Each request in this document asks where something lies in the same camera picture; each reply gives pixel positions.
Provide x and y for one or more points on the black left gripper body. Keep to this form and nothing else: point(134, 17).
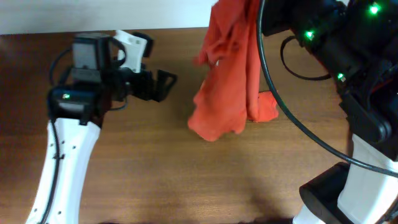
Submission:
point(127, 82)

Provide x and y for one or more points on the orange red t-shirt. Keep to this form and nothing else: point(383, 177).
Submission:
point(229, 96)

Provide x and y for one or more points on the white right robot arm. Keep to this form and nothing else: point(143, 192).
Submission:
point(356, 42)

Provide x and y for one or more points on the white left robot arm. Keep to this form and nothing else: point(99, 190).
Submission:
point(106, 70)

